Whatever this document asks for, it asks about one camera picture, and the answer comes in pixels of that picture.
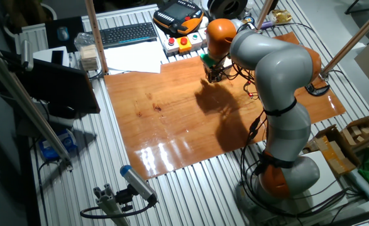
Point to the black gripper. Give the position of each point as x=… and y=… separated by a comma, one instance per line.
x=217, y=71

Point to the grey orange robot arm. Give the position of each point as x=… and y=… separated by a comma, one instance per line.
x=281, y=72

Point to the green wrist adapter flange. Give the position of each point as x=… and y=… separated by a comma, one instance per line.
x=207, y=59

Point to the grey box green button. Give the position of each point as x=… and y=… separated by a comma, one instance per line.
x=195, y=42

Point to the grey box small red button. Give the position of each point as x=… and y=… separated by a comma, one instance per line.
x=202, y=36

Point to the yellow box red button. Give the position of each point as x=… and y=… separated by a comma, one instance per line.
x=184, y=46

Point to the white round object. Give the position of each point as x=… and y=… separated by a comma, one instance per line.
x=203, y=22

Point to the orange wooden board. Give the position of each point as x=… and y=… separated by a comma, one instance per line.
x=171, y=125

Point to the black filament spool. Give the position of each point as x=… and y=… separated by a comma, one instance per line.
x=228, y=7

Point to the small purple tube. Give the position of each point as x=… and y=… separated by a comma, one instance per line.
x=266, y=24

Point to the black orange teach pendant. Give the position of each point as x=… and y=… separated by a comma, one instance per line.
x=178, y=14

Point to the white paper sheets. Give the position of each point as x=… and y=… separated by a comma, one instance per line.
x=134, y=58

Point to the gold foil wrapper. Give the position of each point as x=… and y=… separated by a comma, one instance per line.
x=281, y=16

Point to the black clamp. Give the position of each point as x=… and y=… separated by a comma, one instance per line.
x=308, y=88

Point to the black computer keyboard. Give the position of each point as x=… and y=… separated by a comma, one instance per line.
x=127, y=34

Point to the clear bag of wooden blocks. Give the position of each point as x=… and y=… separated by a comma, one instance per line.
x=89, y=56

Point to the open cardboard box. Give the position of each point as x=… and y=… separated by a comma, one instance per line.
x=344, y=138

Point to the tan taped cardboard box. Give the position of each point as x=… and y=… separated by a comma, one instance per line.
x=338, y=160

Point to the black mouse pad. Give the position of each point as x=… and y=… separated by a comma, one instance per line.
x=77, y=28

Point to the loose wooden block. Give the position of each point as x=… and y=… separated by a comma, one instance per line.
x=356, y=131
x=367, y=131

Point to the black flat monitor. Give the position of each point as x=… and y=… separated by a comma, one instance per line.
x=61, y=84

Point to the grey computer mouse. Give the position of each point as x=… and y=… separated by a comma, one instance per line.
x=63, y=33

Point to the aluminium profile stand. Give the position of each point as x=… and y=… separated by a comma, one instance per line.
x=108, y=204

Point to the blue wipes packet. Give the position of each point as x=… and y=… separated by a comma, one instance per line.
x=57, y=147

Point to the white flat box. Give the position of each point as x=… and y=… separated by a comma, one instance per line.
x=42, y=56

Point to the white paper roll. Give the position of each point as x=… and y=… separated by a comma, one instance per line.
x=360, y=185

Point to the wooden frame pole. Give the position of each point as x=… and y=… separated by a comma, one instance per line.
x=360, y=31
x=264, y=14
x=95, y=34

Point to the silver camera blue tip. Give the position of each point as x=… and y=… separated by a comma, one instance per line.
x=137, y=183

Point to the black camera ball mount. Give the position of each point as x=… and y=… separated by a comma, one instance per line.
x=124, y=197

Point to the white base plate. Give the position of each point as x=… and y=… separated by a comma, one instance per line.
x=328, y=188

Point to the aluminium frame bar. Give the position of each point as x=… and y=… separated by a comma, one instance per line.
x=30, y=106

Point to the silver depth camera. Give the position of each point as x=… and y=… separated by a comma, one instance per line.
x=27, y=56

